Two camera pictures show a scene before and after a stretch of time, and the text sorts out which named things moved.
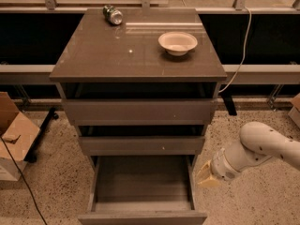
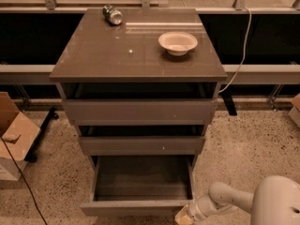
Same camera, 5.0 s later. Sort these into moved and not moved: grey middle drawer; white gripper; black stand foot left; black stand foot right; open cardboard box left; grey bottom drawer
Moved: grey bottom drawer; white gripper
Not moved: grey middle drawer; black stand foot right; black stand foot left; open cardboard box left
